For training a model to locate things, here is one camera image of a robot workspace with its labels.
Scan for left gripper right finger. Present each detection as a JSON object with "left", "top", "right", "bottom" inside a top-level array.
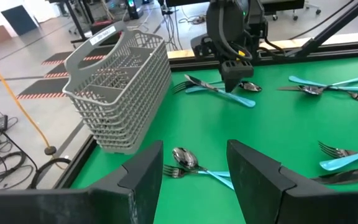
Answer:
[{"left": 227, "top": 139, "right": 358, "bottom": 224}]

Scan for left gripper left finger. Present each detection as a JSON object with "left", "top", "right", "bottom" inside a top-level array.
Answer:
[{"left": 0, "top": 140, "right": 164, "bottom": 224}]

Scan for black coiled cable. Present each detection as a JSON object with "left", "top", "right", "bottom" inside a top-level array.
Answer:
[
  {"left": 29, "top": 157, "right": 72, "bottom": 190},
  {"left": 0, "top": 151, "right": 35, "bottom": 190}
]

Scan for dark blue panel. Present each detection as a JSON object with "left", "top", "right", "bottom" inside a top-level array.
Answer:
[{"left": 1, "top": 4, "right": 39, "bottom": 37}]

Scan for yellow floor cable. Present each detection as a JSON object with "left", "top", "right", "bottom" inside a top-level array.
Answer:
[{"left": 0, "top": 46, "right": 58, "bottom": 156}]

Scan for black computer tower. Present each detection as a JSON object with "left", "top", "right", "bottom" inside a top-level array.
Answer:
[{"left": 125, "top": 0, "right": 145, "bottom": 20}]

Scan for black hazard-striped floor mat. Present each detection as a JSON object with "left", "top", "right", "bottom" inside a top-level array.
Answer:
[
  {"left": 41, "top": 45, "right": 114, "bottom": 67},
  {"left": 44, "top": 63, "right": 71, "bottom": 79},
  {"left": 15, "top": 77, "right": 71, "bottom": 101}
]

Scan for black utensils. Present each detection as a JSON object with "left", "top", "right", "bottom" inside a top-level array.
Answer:
[{"left": 311, "top": 166, "right": 358, "bottom": 185}]

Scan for black aluminium table frame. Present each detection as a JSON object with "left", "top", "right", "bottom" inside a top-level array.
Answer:
[{"left": 53, "top": 40, "right": 358, "bottom": 190}]

